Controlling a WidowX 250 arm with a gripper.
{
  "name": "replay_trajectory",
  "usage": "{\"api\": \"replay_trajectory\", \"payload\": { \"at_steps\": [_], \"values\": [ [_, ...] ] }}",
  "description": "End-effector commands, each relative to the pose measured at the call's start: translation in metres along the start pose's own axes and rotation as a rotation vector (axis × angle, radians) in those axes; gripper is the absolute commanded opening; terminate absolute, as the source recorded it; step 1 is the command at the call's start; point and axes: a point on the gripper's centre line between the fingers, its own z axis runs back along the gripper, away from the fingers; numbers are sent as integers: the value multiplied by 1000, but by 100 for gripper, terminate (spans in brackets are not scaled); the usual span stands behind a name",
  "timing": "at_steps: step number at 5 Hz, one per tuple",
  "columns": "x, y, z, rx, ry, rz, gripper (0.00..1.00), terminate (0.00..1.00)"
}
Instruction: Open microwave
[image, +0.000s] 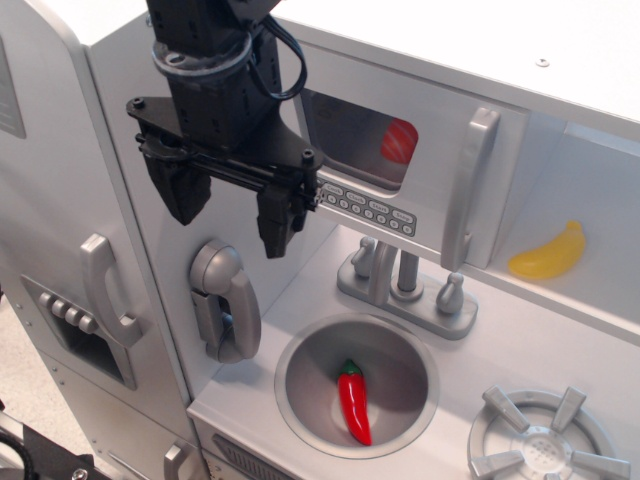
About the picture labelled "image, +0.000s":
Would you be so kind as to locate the grey toy wall phone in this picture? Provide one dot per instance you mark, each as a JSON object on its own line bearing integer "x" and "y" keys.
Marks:
{"x": 225, "y": 304}

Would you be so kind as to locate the grey oven control panel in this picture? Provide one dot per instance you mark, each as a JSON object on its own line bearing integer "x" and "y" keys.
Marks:
{"x": 247, "y": 462}

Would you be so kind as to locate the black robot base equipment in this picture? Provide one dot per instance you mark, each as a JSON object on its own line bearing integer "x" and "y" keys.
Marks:
{"x": 27, "y": 454}

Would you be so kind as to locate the grey toy fridge cabinet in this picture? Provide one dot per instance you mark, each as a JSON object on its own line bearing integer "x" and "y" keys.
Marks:
{"x": 61, "y": 183}

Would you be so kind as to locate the silver microwave door handle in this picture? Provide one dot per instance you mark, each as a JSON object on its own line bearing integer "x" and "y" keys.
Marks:
{"x": 476, "y": 148}

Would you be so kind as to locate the silver toy faucet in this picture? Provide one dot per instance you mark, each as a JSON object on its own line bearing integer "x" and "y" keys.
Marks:
{"x": 388, "y": 278}

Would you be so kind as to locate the red toy chili pepper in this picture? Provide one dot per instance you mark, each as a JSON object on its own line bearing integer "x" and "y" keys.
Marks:
{"x": 353, "y": 402}

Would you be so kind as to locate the silver lower door handle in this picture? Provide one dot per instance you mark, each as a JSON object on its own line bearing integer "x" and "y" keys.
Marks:
{"x": 177, "y": 462}

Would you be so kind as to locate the silver fridge door handle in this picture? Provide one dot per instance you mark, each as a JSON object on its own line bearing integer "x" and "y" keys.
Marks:
{"x": 97, "y": 258}

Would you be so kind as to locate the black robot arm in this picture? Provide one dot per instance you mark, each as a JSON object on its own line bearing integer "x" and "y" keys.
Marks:
{"x": 202, "y": 25}

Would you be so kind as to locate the grey toy microwave door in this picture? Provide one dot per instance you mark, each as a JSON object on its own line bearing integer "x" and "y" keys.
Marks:
{"x": 345, "y": 109}

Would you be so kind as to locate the silver toy sink basin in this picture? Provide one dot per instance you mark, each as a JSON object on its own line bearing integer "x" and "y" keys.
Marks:
{"x": 401, "y": 381}

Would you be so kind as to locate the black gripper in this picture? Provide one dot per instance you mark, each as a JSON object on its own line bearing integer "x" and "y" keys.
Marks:
{"x": 222, "y": 120}

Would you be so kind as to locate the silver toy stove burner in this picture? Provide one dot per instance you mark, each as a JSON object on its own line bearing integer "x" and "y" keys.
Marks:
{"x": 532, "y": 434}

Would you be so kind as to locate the red toy salmon sushi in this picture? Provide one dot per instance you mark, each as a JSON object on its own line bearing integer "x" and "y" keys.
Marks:
{"x": 399, "y": 142}

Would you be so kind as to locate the yellow toy banana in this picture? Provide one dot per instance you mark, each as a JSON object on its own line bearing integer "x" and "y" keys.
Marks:
{"x": 552, "y": 259}

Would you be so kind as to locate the grey toy ice dispenser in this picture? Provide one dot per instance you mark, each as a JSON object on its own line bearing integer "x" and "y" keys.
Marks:
{"x": 78, "y": 332}

